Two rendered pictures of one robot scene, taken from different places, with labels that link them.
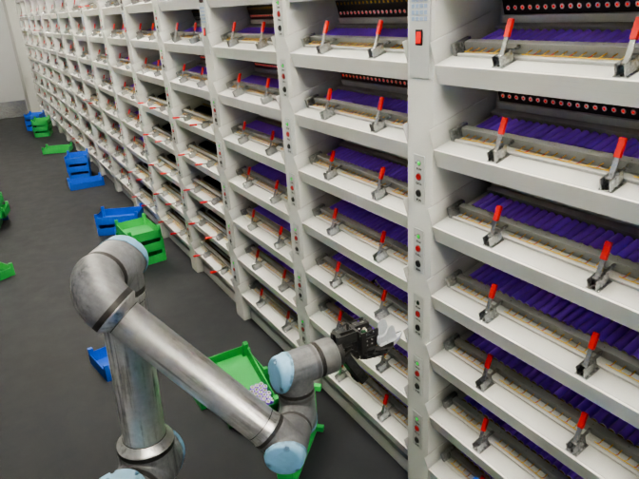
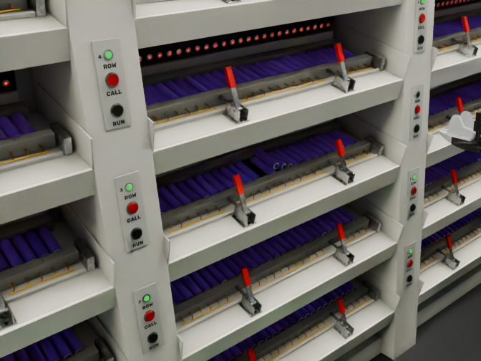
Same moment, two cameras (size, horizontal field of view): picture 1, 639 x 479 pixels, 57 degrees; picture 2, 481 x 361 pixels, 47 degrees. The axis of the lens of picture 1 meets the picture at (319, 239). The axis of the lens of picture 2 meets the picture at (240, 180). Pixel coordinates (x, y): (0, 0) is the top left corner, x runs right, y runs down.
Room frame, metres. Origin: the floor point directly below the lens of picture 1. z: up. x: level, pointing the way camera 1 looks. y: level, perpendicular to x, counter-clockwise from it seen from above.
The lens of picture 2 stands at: (1.94, 0.87, 0.99)
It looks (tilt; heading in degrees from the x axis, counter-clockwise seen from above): 22 degrees down; 263
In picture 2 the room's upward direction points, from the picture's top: 4 degrees counter-clockwise
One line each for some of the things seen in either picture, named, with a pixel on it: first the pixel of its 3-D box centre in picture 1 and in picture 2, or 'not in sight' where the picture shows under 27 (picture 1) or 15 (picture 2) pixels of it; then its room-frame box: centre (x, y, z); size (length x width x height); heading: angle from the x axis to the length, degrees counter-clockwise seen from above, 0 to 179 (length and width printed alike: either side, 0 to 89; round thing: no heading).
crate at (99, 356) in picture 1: (129, 351); not in sight; (2.29, 0.89, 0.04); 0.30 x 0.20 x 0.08; 129
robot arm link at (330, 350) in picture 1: (325, 354); not in sight; (1.26, 0.00, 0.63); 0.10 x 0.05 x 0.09; 29
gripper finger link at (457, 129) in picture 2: (383, 329); (455, 128); (1.36, -0.16, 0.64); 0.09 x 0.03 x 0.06; 119
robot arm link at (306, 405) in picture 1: (297, 410); not in sight; (1.20, 0.08, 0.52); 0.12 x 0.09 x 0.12; 171
